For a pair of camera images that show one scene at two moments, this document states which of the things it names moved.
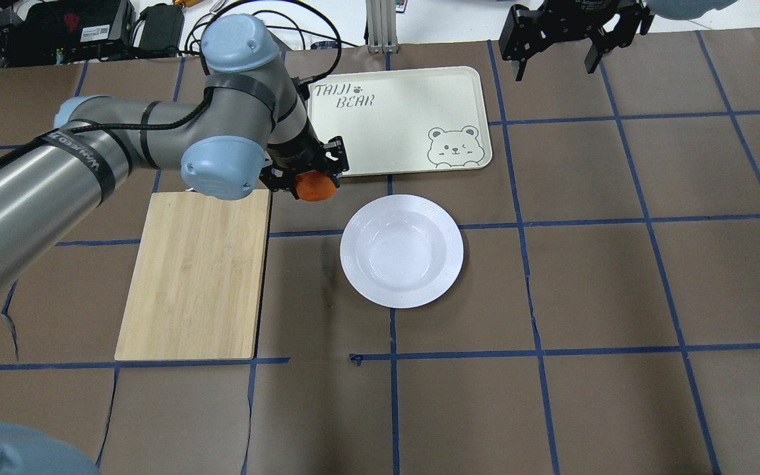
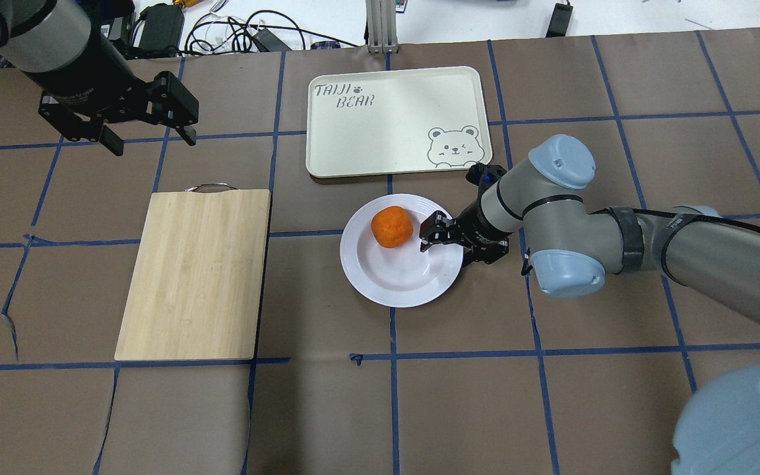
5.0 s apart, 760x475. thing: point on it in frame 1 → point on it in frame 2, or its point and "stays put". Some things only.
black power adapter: (161, 27) stays put
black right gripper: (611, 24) → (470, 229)
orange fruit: (315, 186) → (392, 226)
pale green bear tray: (404, 121) stays put
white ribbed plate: (400, 251) stays put
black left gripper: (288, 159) → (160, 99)
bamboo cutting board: (196, 291) stays put
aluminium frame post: (382, 25) stays put
